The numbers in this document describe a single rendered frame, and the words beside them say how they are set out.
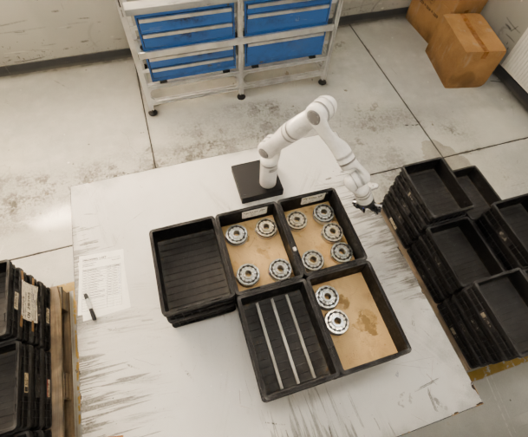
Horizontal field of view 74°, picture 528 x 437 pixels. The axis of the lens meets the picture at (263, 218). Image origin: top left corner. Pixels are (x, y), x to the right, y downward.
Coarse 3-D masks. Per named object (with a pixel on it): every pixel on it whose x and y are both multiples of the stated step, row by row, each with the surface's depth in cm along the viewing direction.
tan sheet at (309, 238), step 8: (304, 208) 178; (312, 208) 178; (312, 216) 176; (312, 224) 174; (320, 224) 174; (296, 232) 171; (304, 232) 171; (312, 232) 171; (320, 232) 172; (296, 240) 169; (304, 240) 169; (312, 240) 169; (320, 240) 170; (344, 240) 170; (304, 248) 167; (312, 248) 167; (320, 248) 167; (328, 248) 168; (328, 256) 166; (328, 264) 163
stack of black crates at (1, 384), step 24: (0, 360) 179; (24, 360) 177; (48, 360) 199; (0, 384) 174; (24, 384) 171; (48, 384) 192; (0, 408) 169; (24, 408) 166; (48, 408) 187; (0, 432) 156
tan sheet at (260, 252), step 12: (252, 228) 171; (264, 228) 172; (252, 240) 168; (264, 240) 168; (276, 240) 169; (228, 252) 165; (240, 252) 165; (252, 252) 165; (264, 252) 165; (276, 252) 165; (240, 264) 162; (264, 264) 162; (264, 276) 159; (240, 288) 156
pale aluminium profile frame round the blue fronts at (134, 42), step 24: (120, 0) 234; (240, 0) 257; (336, 0) 283; (240, 24) 274; (336, 24) 298; (168, 48) 271; (192, 48) 275; (216, 48) 281; (240, 48) 291; (144, 72) 286; (216, 72) 306; (240, 72) 310; (312, 72) 337; (168, 96) 312; (192, 96) 317; (240, 96) 333
